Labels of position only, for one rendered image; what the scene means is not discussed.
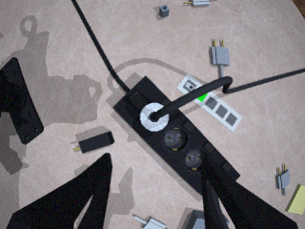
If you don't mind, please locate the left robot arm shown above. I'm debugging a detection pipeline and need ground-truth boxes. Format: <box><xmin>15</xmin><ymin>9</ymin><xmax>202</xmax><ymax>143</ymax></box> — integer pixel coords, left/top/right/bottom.
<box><xmin>0</xmin><ymin>57</ymin><xmax>44</xmax><ymax>144</ymax></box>

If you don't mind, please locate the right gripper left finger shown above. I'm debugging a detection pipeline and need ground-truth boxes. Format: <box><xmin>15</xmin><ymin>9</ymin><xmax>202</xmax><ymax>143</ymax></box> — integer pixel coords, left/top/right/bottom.
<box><xmin>7</xmin><ymin>153</ymin><xmax>112</xmax><ymax>229</ymax></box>

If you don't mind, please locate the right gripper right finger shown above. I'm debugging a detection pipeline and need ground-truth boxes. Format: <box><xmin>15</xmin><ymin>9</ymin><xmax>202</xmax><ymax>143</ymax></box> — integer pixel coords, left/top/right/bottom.
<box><xmin>201</xmin><ymin>156</ymin><xmax>298</xmax><ymax>229</ymax></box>

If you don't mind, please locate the black power strip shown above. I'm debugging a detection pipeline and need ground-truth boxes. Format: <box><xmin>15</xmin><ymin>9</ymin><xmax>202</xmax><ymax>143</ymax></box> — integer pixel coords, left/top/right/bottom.
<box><xmin>113</xmin><ymin>75</ymin><xmax>240</xmax><ymax>196</ymax></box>

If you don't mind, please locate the white plug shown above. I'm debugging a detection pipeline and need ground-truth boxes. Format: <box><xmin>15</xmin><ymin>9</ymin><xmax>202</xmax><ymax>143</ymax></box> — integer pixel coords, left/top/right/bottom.
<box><xmin>134</xmin><ymin>216</ymin><xmax>167</xmax><ymax>229</ymax></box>
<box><xmin>184</xmin><ymin>0</ymin><xmax>210</xmax><ymax>7</ymax></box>

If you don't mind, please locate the pale yellow square pad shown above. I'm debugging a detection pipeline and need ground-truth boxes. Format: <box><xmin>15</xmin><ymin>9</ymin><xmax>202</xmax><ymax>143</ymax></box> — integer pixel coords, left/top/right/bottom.
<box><xmin>286</xmin><ymin>184</ymin><xmax>305</xmax><ymax>215</ymax></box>

